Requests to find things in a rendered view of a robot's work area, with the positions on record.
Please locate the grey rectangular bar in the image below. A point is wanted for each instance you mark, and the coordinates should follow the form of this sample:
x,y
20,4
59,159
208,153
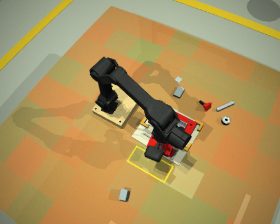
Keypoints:
x,y
225,106

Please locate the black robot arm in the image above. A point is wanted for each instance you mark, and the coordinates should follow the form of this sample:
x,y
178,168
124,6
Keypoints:
x,y
157,112

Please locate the white flat plate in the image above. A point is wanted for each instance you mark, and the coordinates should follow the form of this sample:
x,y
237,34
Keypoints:
x,y
144,132

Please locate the small black and silver wheel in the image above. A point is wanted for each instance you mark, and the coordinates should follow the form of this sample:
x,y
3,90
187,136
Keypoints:
x,y
225,120

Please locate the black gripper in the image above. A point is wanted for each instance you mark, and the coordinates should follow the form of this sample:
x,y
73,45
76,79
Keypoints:
x,y
155,153

